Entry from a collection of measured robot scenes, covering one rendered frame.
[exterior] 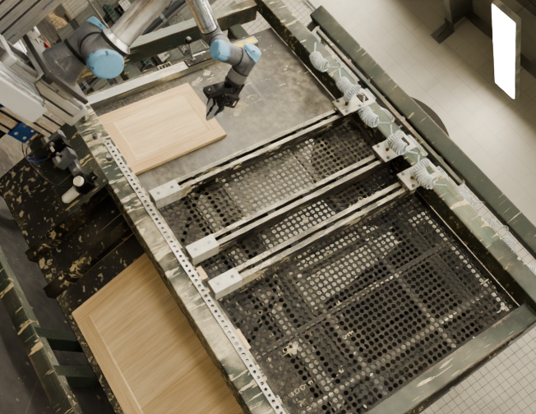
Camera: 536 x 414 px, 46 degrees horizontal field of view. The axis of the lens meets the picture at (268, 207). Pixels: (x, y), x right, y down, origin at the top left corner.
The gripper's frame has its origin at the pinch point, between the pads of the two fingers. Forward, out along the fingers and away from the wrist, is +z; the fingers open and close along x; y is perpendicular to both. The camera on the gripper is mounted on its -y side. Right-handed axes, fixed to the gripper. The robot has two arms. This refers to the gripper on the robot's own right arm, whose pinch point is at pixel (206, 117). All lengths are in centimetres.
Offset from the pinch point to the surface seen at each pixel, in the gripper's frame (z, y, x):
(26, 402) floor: 121, -52, -45
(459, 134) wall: 78, 536, 119
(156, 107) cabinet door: 29, 14, 42
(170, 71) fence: 18, 26, 58
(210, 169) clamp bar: 24.9, 15.4, -4.8
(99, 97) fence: 38, -6, 57
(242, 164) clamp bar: 18.3, 28.0, -8.3
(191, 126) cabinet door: 24.6, 21.8, 24.1
